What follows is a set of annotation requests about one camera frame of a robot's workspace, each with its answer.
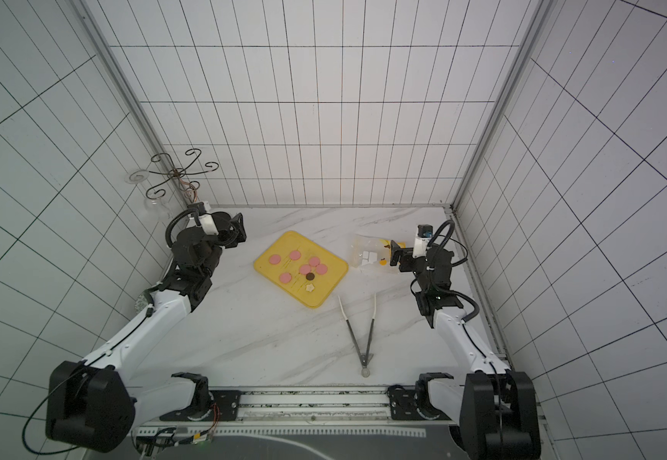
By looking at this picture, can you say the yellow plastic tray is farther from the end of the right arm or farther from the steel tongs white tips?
the end of the right arm

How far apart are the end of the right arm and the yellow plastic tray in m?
0.28

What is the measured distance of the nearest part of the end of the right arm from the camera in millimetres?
742

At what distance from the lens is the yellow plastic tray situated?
3.17 feet
